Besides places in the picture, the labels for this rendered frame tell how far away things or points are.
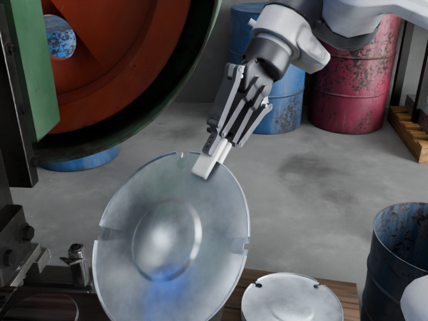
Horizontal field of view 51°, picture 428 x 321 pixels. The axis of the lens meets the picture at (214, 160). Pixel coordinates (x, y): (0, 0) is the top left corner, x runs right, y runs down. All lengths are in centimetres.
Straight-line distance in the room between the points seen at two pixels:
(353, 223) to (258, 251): 56
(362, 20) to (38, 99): 50
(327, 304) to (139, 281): 81
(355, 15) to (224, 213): 34
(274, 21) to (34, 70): 38
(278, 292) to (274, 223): 100
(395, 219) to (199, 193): 120
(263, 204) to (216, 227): 190
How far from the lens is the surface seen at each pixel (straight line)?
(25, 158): 76
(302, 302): 140
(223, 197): 66
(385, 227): 178
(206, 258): 65
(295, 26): 73
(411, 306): 86
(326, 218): 249
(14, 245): 76
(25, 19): 74
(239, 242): 63
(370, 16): 70
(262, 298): 141
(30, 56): 75
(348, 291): 153
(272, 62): 71
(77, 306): 85
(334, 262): 220
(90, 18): 95
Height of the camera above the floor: 136
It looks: 27 degrees down
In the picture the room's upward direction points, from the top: straight up
